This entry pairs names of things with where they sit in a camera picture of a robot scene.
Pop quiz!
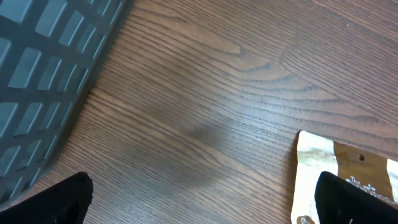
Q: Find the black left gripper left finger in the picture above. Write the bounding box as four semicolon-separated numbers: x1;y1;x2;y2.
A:
1;172;93;224

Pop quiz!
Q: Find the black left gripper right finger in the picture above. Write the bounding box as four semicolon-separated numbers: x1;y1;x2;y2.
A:
315;171;397;224

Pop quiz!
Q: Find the grey plastic mesh basket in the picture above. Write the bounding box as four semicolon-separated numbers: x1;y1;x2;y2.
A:
1;0;133;209

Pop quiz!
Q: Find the beige brown snack pouch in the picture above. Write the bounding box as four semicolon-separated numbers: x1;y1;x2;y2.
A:
290;131;397;223

